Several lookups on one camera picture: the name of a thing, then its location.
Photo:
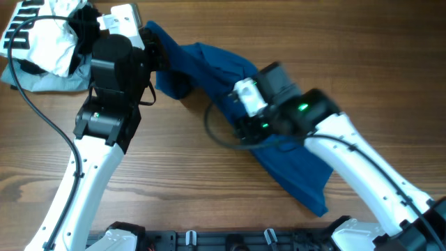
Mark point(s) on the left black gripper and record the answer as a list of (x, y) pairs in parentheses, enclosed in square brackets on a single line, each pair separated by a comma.
[(153, 49)]

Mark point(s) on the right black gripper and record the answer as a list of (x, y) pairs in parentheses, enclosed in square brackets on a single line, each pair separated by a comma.
[(246, 129)]

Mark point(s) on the blue t-shirt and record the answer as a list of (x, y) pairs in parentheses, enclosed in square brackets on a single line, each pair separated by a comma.
[(215, 71)]

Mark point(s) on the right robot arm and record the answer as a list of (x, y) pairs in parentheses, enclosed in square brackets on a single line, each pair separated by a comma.
[(407, 218)]

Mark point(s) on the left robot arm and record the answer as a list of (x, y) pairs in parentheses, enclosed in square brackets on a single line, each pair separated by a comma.
[(107, 121)]

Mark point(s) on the grey folded garment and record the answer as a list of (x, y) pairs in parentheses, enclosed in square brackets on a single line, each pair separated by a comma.
[(78, 81)]

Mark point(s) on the black folded garment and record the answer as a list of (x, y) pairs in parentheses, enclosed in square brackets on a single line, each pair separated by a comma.
[(87, 34)]

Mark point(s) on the white shirt with black lettering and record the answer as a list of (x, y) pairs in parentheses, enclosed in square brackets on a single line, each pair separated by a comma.
[(50, 44)]

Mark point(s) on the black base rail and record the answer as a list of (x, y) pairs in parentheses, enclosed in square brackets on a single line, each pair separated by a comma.
[(267, 239)]

